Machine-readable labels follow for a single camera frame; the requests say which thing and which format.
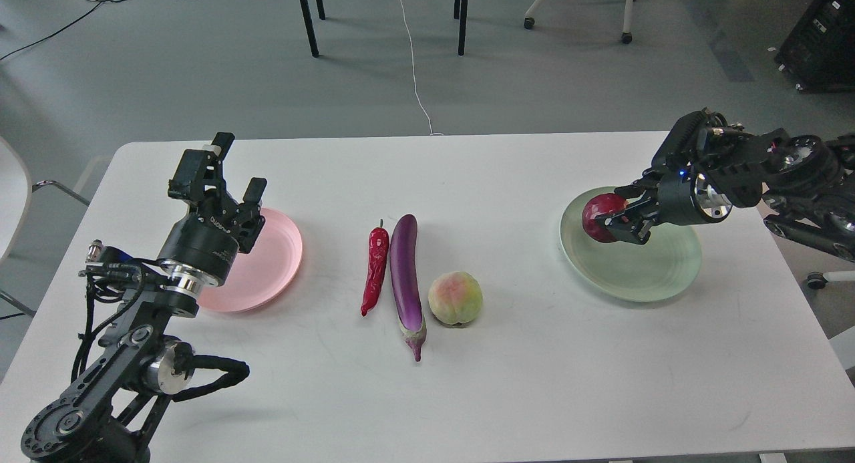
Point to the red pomegranate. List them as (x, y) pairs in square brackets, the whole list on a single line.
[(605, 203)]

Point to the pink plate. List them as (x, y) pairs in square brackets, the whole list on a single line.
[(258, 277)]

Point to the purple eggplant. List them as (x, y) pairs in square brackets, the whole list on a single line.
[(403, 273)]

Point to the black equipment case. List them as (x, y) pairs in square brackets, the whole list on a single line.
[(818, 53)]

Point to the white chair left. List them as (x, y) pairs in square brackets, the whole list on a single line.
[(17, 189)]

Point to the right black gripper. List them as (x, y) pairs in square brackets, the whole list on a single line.
[(683, 198)]

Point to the green plate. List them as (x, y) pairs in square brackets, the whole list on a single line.
[(661, 269)]

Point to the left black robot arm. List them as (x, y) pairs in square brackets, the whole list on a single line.
[(127, 370)]

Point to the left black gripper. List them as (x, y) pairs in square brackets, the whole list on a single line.
[(216, 229)]

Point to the caster wheel right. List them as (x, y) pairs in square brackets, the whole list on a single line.
[(818, 281)]

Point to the red chili pepper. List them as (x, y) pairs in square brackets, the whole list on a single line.
[(377, 254)]

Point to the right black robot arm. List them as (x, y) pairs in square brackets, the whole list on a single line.
[(707, 167)]

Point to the green pink peach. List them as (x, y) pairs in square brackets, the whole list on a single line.
[(455, 298)]

